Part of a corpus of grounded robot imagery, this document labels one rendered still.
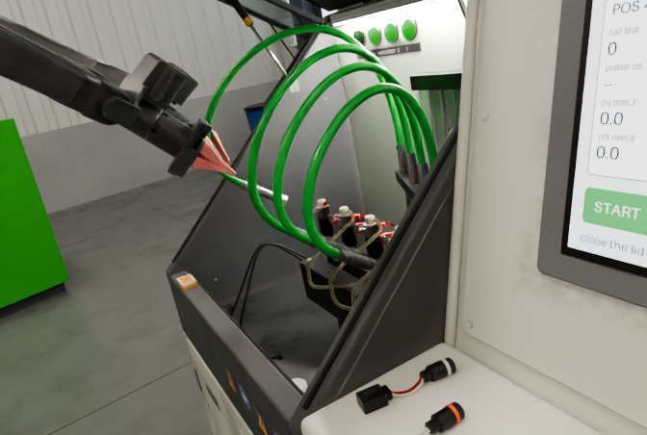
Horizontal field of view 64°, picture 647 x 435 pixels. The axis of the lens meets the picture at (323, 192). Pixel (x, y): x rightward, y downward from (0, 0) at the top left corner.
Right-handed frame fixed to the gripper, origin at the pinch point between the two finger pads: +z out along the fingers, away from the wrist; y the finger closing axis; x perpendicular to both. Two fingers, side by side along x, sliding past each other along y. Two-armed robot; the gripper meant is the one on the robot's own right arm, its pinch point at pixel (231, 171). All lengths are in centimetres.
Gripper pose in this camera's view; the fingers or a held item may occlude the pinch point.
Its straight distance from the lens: 90.4
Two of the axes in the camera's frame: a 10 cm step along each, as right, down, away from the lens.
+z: 8.0, 5.1, 3.1
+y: 5.5, -8.3, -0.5
